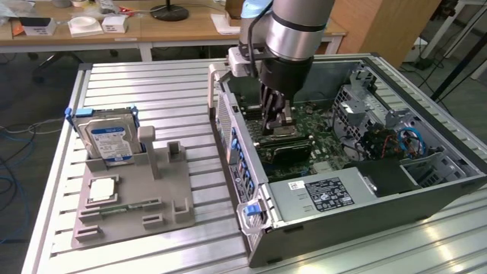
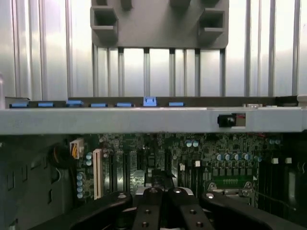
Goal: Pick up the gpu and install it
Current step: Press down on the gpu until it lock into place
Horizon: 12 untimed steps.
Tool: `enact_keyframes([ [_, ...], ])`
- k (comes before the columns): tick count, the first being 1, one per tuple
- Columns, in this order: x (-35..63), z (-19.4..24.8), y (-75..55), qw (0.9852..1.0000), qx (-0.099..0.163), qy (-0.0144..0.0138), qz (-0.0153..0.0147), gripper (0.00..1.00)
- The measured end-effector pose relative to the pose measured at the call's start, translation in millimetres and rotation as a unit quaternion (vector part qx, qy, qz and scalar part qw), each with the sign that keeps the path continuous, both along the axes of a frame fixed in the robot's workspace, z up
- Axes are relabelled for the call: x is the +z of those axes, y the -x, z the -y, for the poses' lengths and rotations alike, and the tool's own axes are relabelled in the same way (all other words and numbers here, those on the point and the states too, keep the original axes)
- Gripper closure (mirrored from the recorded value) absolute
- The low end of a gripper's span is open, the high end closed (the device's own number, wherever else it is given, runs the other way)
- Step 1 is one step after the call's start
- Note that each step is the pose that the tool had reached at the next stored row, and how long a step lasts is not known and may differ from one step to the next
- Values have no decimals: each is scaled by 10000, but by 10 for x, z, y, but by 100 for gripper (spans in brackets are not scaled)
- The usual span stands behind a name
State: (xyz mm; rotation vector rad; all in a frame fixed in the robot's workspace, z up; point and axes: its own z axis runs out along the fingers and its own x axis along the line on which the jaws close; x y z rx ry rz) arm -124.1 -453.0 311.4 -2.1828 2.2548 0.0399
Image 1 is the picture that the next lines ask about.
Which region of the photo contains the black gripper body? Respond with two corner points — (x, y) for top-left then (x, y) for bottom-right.
(259, 55), (315, 101)

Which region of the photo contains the CPU socket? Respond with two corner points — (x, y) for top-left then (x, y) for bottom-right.
(272, 124), (302, 141)

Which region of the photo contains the black installed RAM stick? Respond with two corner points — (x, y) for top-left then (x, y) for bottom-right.
(254, 136), (311, 147)

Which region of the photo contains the green motherboard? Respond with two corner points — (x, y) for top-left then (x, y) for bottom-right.
(239, 98), (356, 183)

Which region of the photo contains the metal disk bay cage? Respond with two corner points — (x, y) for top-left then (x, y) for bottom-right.
(331, 83), (390, 143)

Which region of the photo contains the silver chipset heatsink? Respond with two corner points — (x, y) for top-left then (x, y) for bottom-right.
(314, 162), (336, 174)

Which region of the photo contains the white paper sheet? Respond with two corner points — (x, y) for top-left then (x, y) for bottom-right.
(211, 14), (243, 35)

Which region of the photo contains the cardboard box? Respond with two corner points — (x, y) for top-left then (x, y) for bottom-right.
(224, 0), (244, 21)

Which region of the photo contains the grey power supply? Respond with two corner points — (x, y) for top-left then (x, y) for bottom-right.
(268, 167), (378, 224)

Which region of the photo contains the wooden cabinet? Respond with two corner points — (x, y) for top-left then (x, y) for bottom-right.
(338, 0), (444, 69)

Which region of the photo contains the blue case latch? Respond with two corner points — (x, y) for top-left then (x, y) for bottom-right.
(243, 204), (260, 220)

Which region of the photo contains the white bin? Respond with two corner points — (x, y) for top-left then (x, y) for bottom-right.
(402, 36), (431, 63)

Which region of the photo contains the black lamp base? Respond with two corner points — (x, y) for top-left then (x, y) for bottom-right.
(150, 0), (191, 22)

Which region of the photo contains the black metal stand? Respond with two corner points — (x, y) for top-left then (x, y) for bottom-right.
(430, 0), (487, 102)

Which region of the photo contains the open dark PC case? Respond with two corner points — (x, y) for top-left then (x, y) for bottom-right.
(207, 52), (487, 269)

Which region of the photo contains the hard disk in blue carrier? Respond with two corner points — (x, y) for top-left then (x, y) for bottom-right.
(63, 104), (139, 168)

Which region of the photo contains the grey parts rack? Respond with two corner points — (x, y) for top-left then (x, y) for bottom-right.
(71, 125), (196, 251)

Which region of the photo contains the plain white box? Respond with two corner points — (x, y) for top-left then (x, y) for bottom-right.
(100, 15), (130, 34)

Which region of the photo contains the silver CPU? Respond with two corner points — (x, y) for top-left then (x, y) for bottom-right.
(88, 179), (116, 200)

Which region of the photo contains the green RAM stick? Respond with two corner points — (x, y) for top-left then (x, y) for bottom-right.
(98, 202), (150, 218)

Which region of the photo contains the white box with roll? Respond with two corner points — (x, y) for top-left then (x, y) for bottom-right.
(67, 17), (104, 38)

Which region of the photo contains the black chair base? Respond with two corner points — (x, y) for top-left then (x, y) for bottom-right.
(32, 53), (84, 84)

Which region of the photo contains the wooden desk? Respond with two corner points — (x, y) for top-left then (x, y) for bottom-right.
(0, 0), (348, 55)

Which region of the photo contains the black-topped white box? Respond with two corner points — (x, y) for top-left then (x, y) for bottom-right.
(19, 17), (57, 37)

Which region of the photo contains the clear plastic bag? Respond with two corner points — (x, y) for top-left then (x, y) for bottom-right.
(0, 0), (35, 18)

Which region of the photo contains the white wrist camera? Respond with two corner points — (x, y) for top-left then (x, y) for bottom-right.
(227, 47), (267, 78)

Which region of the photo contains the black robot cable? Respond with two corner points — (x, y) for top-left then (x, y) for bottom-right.
(247, 7), (274, 78)

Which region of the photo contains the red wire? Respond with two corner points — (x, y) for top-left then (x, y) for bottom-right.
(382, 135), (394, 158)

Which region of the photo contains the blue wire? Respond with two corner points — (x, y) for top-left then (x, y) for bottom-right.
(396, 127), (430, 157)

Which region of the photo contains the blue floor cable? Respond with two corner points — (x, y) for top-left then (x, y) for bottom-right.
(0, 130), (37, 245)

